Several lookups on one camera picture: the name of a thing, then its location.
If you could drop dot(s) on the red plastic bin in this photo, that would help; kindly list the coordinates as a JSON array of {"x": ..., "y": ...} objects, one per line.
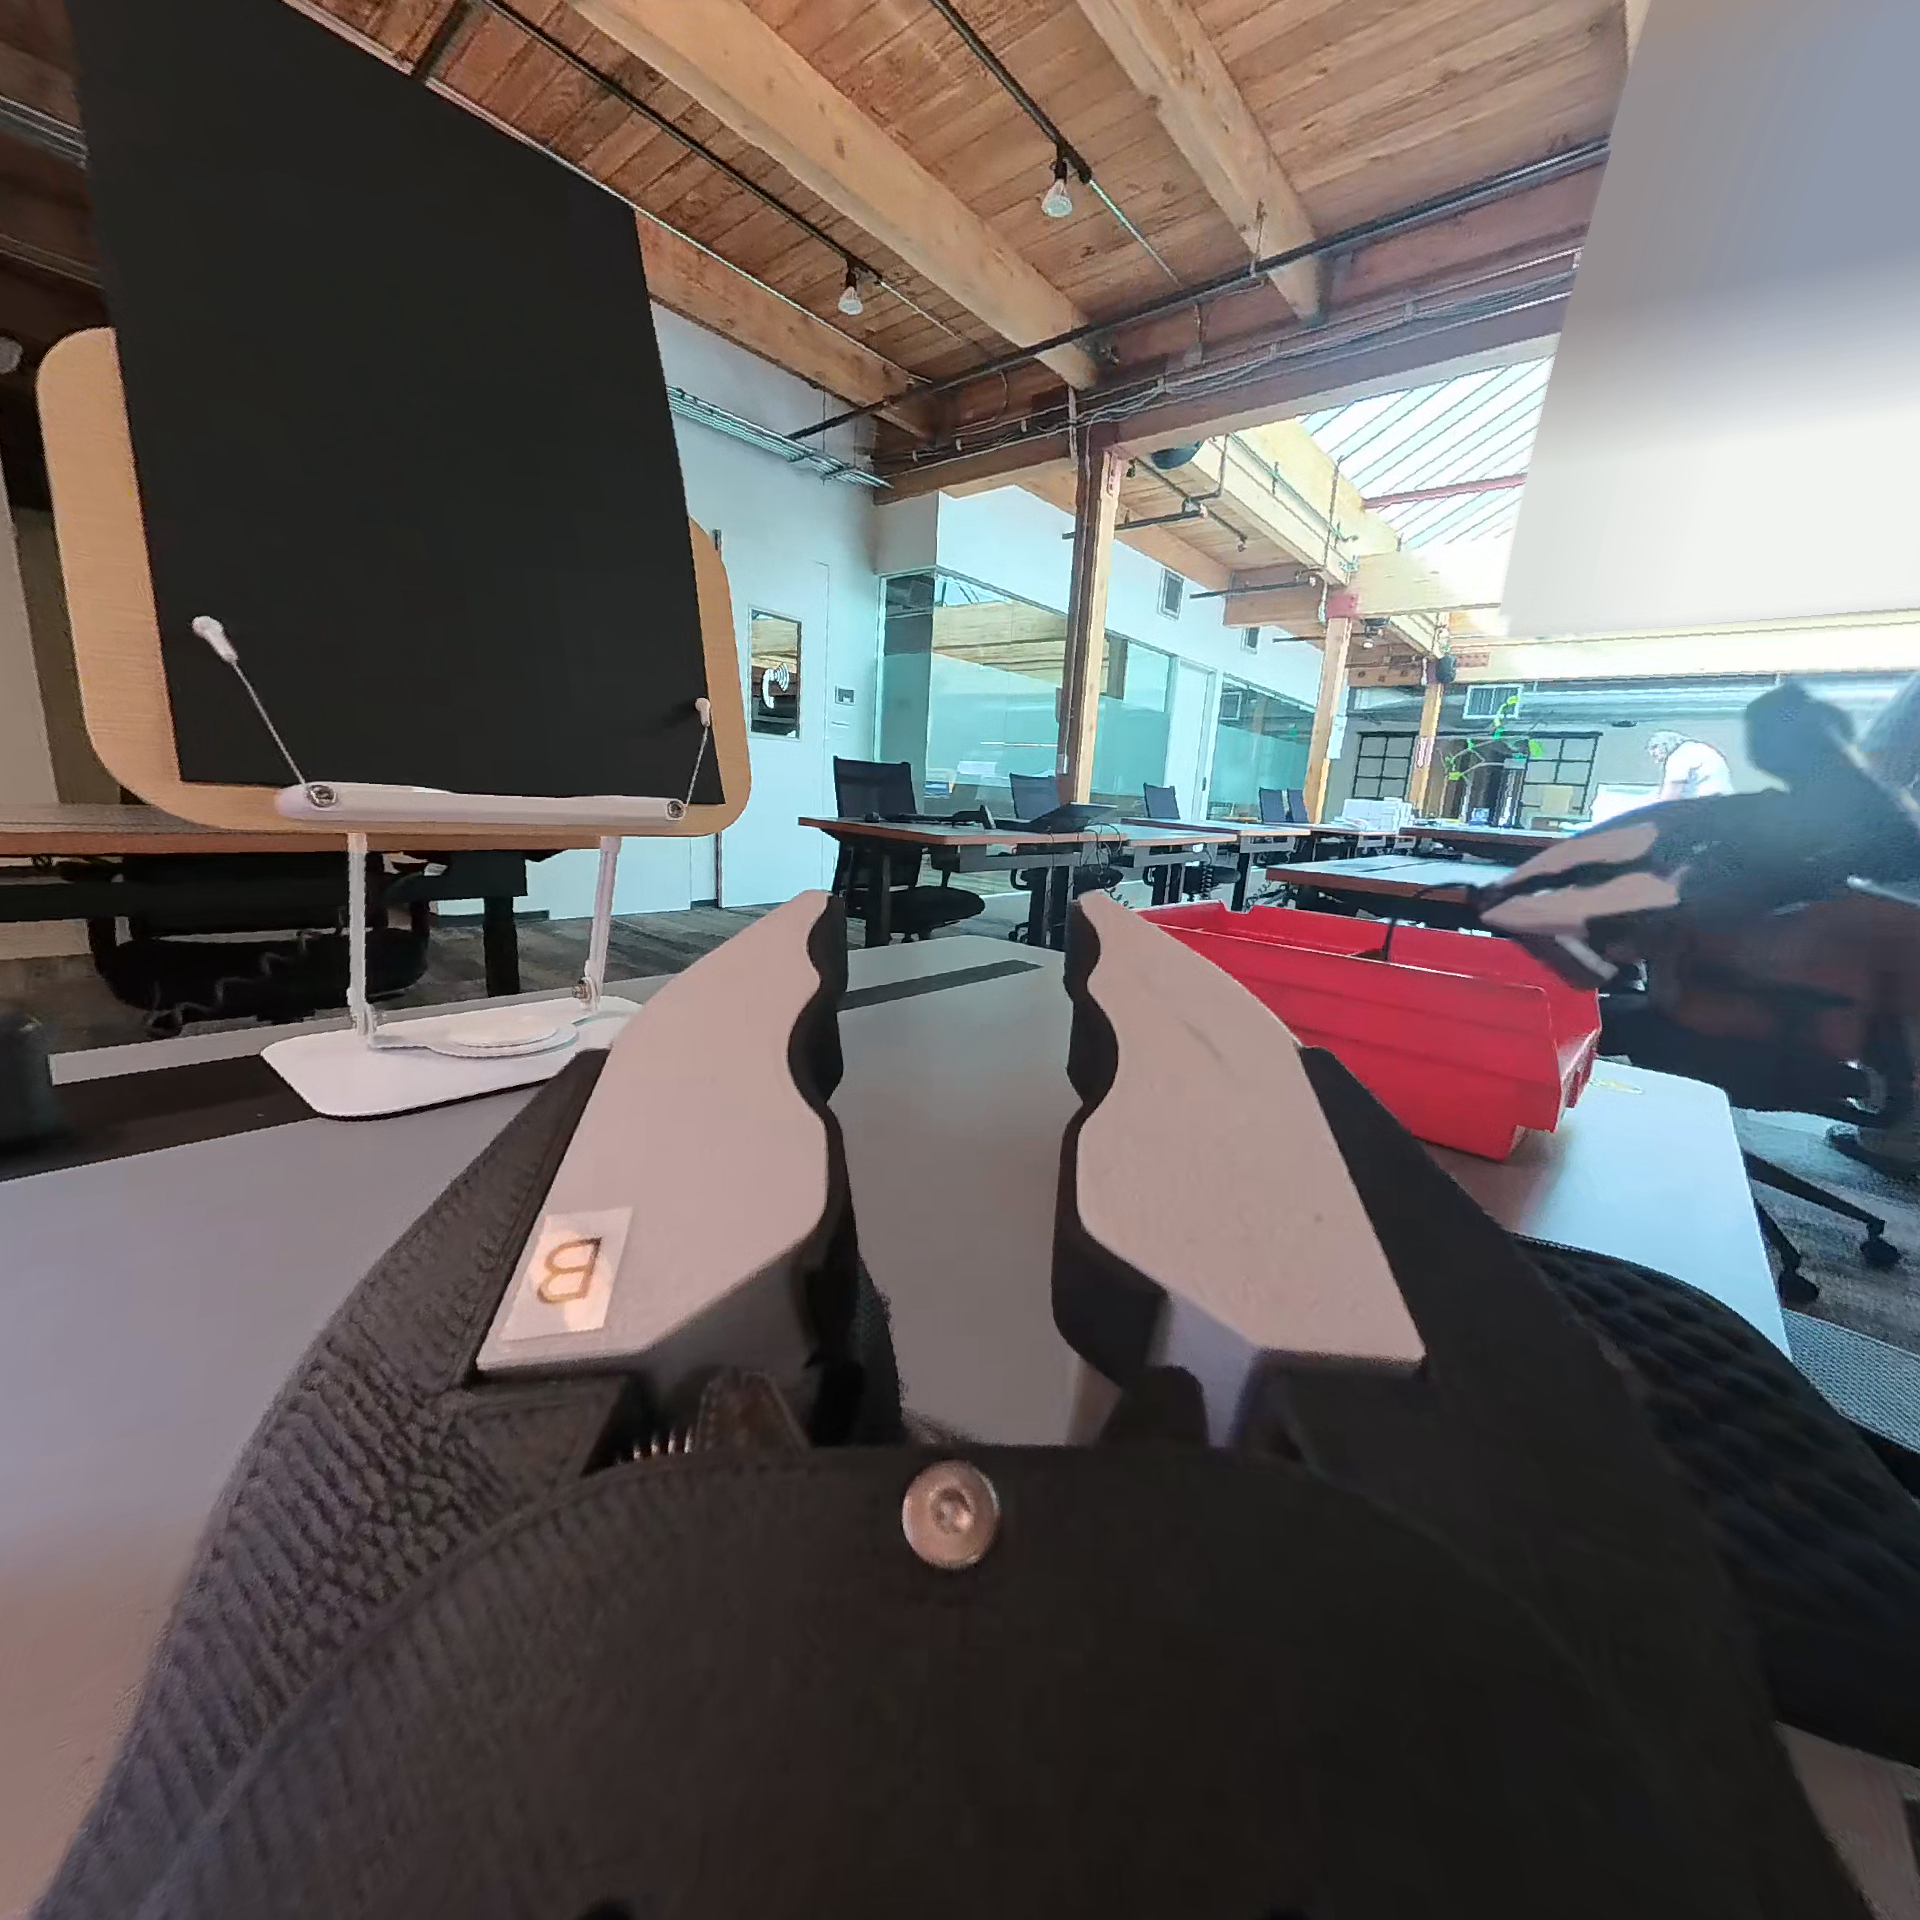
[{"x": 1394, "y": 1037}]

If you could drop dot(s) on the black office chair base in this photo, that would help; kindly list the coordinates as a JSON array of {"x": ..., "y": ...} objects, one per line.
[{"x": 1823, "y": 1200}]

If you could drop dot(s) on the black office chair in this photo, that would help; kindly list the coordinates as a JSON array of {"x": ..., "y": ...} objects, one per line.
[{"x": 892, "y": 839}]

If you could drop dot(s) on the long wooden office desk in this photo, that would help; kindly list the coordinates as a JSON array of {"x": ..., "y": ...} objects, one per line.
[{"x": 961, "y": 830}]

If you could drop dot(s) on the person's right hand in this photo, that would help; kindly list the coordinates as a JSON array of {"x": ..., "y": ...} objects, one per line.
[{"x": 1785, "y": 1005}]

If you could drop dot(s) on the white ceiling spotlight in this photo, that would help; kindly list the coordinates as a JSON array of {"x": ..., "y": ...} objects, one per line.
[
  {"x": 1058, "y": 190},
  {"x": 850, "y": 293}
]

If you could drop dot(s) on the wooden desk by wall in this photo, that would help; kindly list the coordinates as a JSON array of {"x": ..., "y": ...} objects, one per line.
[{"x": 60, "y": 830}]

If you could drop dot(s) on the dark round object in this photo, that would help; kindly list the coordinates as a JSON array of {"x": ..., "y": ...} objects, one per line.
[{"x": 23, "y": 1103}]

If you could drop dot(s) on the green potted plant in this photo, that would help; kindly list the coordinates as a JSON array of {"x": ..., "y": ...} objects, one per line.
[{"x": 1485, "y": 758}]

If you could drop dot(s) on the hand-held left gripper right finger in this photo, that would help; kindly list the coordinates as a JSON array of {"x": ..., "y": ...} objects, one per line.
[{"x": 1214, "y": 1171}]

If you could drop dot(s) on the black laptop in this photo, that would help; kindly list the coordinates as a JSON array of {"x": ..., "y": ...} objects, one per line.
[{"x": 1069, "y": 820}]

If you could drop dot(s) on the door glass panel with logo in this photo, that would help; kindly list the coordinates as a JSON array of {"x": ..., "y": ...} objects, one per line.
[{"x": 774, "y": 675}]

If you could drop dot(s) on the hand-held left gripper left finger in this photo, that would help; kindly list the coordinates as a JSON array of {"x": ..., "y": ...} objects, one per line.
[{"x": 676, "y": 1142}]

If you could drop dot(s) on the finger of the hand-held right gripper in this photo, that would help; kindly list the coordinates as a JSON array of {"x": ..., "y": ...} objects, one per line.
[
  {"x": 1605, "y": 916},
  {"x": 1605, "y": 856}
]

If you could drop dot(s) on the black flat panel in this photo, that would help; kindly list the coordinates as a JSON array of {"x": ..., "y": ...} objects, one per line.
[{"x": 376, "y": 376}]

